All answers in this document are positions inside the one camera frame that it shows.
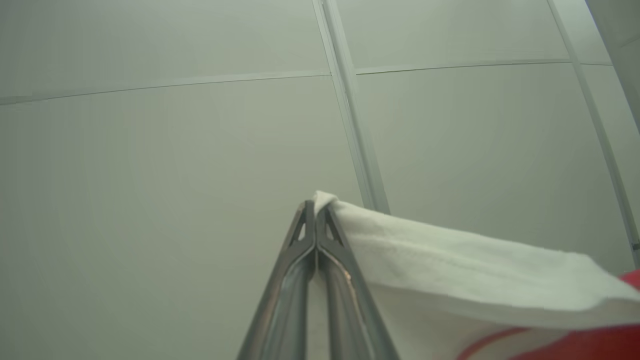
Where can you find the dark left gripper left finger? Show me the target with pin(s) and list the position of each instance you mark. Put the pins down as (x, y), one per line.
(285, 300)

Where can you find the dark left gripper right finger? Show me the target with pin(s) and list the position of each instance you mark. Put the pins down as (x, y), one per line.
(345, 310)

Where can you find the red jersey with white trim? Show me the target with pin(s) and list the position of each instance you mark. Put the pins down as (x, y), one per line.
(450, 270)

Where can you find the grey partition post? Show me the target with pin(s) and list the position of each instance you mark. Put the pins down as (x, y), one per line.
(350, 100)

